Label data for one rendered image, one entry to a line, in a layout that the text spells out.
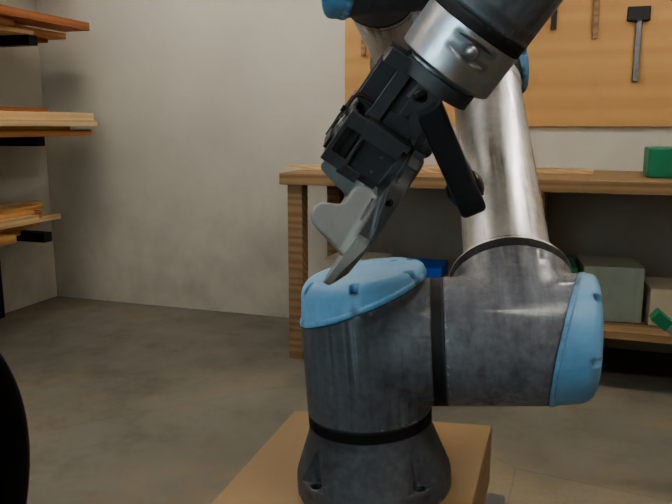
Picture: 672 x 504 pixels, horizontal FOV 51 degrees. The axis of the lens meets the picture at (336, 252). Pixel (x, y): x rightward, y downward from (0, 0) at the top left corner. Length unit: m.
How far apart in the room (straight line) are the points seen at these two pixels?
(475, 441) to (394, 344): 0.28
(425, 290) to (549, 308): 0.13
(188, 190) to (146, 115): 0.49
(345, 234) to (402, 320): 0.18
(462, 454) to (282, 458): 0.24
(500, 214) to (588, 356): 0.23
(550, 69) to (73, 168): 2.75
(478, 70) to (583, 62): 2.88
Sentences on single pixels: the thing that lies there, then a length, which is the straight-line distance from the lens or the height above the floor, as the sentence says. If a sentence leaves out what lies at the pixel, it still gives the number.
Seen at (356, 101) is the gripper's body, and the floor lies 1.08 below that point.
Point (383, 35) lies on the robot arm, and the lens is 0.84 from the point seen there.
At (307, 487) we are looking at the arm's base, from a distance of 0.86.
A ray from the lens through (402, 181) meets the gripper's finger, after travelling 0.62.
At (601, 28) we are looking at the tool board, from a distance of 3.48.
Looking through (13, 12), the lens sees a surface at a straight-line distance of 3.71.
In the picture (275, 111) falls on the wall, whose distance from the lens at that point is 3.79.
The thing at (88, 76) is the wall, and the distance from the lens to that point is 4.39.
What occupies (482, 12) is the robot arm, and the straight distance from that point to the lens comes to 0.59.
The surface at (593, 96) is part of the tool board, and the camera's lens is 3.46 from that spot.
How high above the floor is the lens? 1.06
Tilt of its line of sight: 10 degrees down
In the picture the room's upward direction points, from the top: straight up
